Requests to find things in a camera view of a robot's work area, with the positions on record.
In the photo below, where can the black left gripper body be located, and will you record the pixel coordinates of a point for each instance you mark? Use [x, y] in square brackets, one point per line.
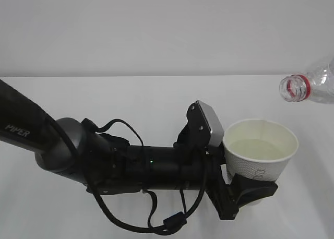
[212, 182]

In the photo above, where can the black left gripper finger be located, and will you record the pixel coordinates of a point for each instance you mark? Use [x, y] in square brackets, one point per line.
[244, 190]

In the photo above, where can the white paper cup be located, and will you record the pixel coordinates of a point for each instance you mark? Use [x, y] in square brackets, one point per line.
[258, 149]

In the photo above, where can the clear plastic water bottle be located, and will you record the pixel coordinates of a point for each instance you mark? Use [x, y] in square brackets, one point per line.
[313, 84]

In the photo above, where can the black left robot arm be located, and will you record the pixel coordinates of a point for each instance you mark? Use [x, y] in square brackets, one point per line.
[110, 165]

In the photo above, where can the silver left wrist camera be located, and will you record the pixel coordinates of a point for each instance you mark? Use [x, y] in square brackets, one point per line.
[204, 125]

